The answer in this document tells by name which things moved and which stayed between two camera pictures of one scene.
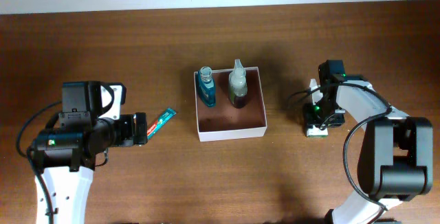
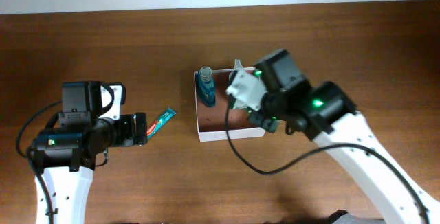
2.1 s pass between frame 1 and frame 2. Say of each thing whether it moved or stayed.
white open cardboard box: stayed
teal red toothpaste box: stayed
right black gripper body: moved
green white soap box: moved
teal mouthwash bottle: stayed
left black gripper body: stayed
